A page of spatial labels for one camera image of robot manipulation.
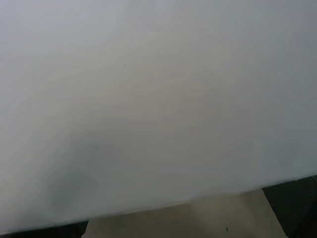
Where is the beige textured panel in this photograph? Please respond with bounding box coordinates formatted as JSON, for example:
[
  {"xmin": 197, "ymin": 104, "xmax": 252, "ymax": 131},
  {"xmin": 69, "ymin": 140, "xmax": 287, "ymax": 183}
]
[{"xmin": 83, "ymin": 187, "xmax": 289, "ymax": 238}]

